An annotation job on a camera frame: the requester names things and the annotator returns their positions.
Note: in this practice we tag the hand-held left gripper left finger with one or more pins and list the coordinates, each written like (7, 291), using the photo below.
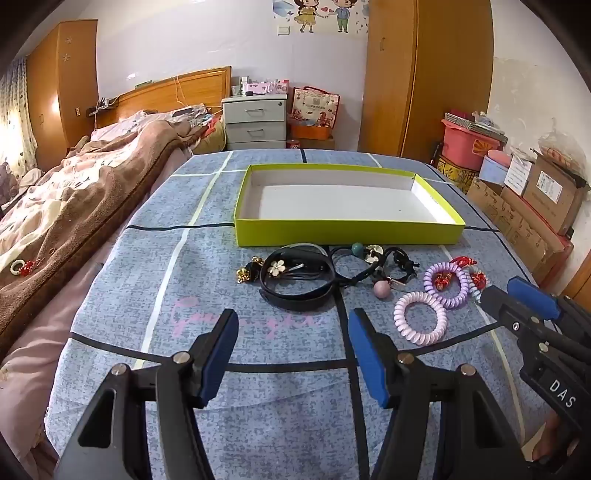
(218, 364)

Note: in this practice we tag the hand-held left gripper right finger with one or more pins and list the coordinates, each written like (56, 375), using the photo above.
(369, 357)

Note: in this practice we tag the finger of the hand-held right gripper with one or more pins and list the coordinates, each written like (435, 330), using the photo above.
(532, 297)
(501, 310)

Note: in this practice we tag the red knot charm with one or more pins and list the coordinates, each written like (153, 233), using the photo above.
(479, 279)

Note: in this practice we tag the green cardboard box tray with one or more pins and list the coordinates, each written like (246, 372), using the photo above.
(341, 203)

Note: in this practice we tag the person's right hand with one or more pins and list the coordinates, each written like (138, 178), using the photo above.
(549, 441)

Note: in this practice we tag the large cardboard box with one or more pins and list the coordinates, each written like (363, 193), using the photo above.
(521, 230)

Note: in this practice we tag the blue plaid bedsheet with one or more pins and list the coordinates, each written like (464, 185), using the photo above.
(277, 415)

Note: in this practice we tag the labelled cardboard box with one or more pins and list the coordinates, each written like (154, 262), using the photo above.
(554, 194)

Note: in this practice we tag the light blue tin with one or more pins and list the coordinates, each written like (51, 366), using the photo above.
(494, 168)

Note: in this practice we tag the yellow patterned box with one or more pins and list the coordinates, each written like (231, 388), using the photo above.
(455, 175)

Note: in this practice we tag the pink plastic bin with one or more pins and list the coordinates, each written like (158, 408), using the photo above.
(466, 147)

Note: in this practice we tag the pink bedsheet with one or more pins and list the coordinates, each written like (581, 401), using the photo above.
(27, 369)

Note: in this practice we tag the brown printed blanket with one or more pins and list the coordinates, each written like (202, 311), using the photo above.
(83, 203)

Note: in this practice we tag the yellow pillow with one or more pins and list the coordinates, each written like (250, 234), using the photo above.
(212, 141)

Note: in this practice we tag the red tin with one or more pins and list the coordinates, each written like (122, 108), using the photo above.
(293, 144)

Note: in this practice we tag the orange box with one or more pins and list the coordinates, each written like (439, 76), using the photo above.
(311, 132)

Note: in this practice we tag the grey drawer nightstand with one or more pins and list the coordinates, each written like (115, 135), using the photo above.
(254, 122)

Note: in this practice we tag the large wooden wardrobe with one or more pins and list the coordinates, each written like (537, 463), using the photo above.
(429, 69)

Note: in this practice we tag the red patterned gift bag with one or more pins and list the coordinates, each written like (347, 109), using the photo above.
(314, 108)

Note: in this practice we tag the wooden headboard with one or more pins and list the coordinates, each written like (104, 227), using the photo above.
(194, 90)

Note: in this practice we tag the clutter of small boxes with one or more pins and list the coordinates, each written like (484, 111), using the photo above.
(263, 86)

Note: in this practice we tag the small wooden wardrobe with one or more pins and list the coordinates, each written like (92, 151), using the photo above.
(60, 92)

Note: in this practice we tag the window curtain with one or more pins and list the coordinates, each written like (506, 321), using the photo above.
(16, 120)

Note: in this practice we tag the white wall socket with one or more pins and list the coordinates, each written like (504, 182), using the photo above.
(283, 30)

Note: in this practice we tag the wall poster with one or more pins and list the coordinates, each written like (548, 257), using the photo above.
(318, 16)

